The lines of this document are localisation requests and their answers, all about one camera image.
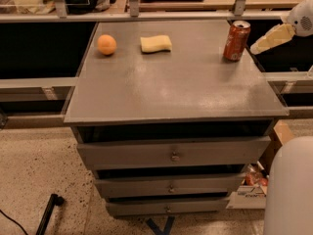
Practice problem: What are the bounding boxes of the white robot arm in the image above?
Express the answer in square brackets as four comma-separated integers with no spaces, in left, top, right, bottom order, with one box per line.
[250,0,313,235]

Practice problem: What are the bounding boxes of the grey drawer cabinet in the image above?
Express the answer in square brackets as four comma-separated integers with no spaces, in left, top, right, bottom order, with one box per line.
[65,21,287,203]

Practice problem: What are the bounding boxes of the blue tape on floor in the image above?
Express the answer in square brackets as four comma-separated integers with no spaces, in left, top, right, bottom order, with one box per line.
[145,215,176,235]

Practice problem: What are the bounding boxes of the black cable on floor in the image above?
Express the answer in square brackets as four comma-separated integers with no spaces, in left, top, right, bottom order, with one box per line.
[0,209,29,235]

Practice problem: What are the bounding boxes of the red snack bag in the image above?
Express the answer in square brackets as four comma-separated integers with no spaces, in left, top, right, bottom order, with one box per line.
[245,164,268,186]

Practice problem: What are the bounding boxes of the top grey drawer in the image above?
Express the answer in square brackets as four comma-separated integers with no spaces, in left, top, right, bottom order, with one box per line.
[77,136,271,170]

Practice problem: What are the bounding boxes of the middle grey drawer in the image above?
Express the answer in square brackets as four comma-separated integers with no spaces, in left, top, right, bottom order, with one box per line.
[95,173,244,199]

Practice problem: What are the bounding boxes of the grey drawer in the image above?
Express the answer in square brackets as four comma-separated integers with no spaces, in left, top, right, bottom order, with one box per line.
[77,136,271,170]
[95,173,244,199]
[106,198,229,216]

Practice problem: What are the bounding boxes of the red coke can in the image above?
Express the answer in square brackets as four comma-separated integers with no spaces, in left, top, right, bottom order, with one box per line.
[223,21,250,62]

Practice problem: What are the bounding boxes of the bottom grey drawer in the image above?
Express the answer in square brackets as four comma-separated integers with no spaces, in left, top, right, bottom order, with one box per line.
[106,198,229,216]

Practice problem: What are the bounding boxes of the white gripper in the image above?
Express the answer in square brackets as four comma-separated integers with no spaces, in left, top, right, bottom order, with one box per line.
[250,0,313,55]

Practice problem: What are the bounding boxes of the orange fruit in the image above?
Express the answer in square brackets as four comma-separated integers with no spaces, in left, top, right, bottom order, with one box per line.
[97,34,117,55]

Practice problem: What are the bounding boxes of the brown cardboard box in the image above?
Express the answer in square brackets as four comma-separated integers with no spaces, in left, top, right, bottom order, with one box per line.
[227,120,294,209]

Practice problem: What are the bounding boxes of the yellow sponge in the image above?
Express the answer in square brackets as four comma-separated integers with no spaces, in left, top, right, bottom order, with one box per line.
[140,35,172,53]

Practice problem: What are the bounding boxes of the black bar on floor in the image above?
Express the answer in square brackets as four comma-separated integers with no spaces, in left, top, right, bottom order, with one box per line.
[36,194,65,235]

